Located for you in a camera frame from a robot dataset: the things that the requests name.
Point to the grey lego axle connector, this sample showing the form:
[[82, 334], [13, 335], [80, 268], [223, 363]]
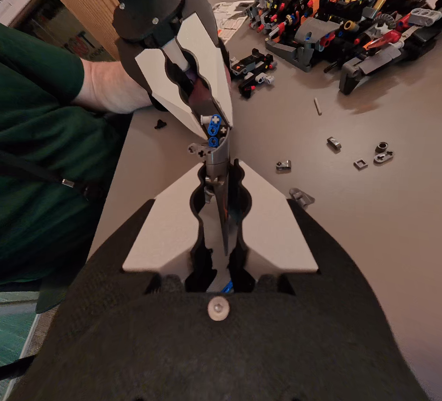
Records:
[[288, 165]]

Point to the grey lego double connector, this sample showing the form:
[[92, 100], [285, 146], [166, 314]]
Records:
[[376, 159]]

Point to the small black lego assembly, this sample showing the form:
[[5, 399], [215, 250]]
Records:
[[252, 62]]

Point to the grey square lego piece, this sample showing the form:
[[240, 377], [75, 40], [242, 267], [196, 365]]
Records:
[[355, 164]]

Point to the grey angled lego piece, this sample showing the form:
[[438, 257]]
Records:
[[302, 197]]

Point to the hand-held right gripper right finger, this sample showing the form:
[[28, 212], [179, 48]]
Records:
[[279, 235]]

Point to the large lego car model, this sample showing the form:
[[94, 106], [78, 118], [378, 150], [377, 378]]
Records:
[[310, 31]]

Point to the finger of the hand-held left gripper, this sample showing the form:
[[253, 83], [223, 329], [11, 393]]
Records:
[[155, 72], [207, 48]]

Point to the group of black lego pins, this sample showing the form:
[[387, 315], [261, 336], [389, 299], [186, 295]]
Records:
[[160, 125]]

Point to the person's left forearm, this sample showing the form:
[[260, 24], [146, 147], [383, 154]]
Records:
[[107, 86]]

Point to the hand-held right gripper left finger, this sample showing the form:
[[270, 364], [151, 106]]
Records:
[[162, 235]]

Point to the light grey lego axle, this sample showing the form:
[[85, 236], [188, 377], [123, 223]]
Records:
[[317, 106]]

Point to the blue lego pin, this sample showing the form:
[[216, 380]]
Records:
[[228, 287]]

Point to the dark grey lego wing assembly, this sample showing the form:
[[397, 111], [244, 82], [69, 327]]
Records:
[[217, 155]]

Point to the grey curved lego piece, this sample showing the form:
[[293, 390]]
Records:
[[334, 143]]

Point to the dark cardboard box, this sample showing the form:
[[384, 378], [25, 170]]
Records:
[[79, 41]]

